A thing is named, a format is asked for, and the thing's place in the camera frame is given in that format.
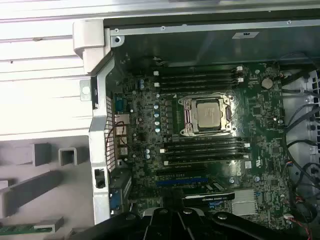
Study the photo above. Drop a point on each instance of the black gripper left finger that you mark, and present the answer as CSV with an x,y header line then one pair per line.
x,y
160,225

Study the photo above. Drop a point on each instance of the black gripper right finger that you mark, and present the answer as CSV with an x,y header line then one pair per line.
x,y
197,225

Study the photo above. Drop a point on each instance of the green RAM stick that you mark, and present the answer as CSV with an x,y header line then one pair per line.
x,y
17,229

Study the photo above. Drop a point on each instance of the black graphics card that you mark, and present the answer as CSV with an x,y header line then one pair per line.
x,y
212,196

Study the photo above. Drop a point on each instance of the blue expansion slot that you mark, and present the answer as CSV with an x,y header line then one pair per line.
x,y
182,180

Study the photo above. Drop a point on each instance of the silver finned chipset heatsink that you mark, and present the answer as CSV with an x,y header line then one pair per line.
x,y
245,202

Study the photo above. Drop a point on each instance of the black expansion slot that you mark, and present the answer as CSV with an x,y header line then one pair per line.
x,y
182,173

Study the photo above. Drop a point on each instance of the grey plastic parts rack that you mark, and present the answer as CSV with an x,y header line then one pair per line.
x,y
70,200

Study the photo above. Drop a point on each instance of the silver round capacitor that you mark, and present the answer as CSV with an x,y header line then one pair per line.
x,y
158,130
156,106
157,115
157,123

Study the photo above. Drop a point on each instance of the silver rear port block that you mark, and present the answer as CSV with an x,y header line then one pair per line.
x,y
121,130
122,119

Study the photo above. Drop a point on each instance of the silver CPU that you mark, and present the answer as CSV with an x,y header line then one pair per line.
x,y
209,115

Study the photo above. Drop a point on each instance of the black CPU socket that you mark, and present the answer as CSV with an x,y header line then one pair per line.
x,y
227,115

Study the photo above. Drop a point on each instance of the green motherboard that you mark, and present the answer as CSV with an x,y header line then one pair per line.
x,y
265,130

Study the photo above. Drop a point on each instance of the blue serial port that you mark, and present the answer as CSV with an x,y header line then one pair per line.
x,y
120,103

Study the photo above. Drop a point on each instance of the silver coin battery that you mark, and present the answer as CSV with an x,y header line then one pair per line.
x,y
267,83

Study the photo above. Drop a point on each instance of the grey metal PC case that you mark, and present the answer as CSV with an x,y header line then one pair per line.
x,y
175,47

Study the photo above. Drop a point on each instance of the metal socket cover frame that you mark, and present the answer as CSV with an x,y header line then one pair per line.
x,y
190,117

